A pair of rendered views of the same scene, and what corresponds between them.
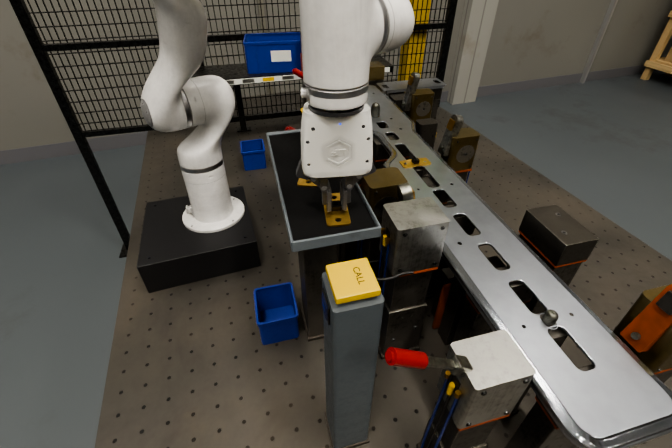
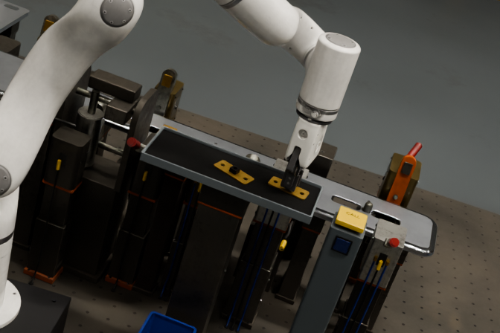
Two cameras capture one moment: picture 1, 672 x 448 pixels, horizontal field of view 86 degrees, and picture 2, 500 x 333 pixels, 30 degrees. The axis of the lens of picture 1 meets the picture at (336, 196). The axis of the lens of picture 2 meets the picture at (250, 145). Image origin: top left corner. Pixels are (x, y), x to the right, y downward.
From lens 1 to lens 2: 1.71 m
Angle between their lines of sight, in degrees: 58
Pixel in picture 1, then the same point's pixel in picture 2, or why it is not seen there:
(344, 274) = (348, 218)
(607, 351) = (396, 210)
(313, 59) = (334, 95)
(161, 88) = (31, 141)
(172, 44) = (68, 88)
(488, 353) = (388, 232)
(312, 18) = (341, 75)
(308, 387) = not seen: outside the picture
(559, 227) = not seen: hidden behind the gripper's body
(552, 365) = not seen: hidden behind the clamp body
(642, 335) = (398, 194)
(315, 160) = (311, 154)
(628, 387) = (415, 221)
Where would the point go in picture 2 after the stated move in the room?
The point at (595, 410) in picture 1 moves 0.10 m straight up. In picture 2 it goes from (418, 238) to (433, 204)
